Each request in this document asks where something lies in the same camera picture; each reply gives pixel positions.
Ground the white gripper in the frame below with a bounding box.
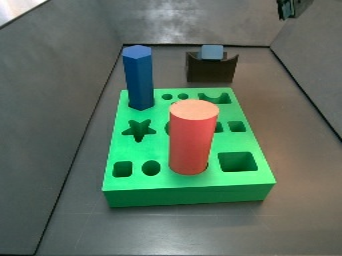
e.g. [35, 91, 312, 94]
[277, 0, 314, 20]

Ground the light blue rectangular block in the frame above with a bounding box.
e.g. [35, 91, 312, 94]
[201, 45, 223, 60]

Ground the black curved fixture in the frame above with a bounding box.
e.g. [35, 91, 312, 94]
[186, 52, 239, 83]

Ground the green shape-sorter board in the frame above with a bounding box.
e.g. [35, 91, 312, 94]
[102, 87, 277, 207]

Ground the dark blue hexagonal peg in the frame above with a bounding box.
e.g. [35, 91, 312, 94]
[122, 45, 154, 110]

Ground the red cylinder peg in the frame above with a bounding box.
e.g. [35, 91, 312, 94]
[169, 99, 219, 175]

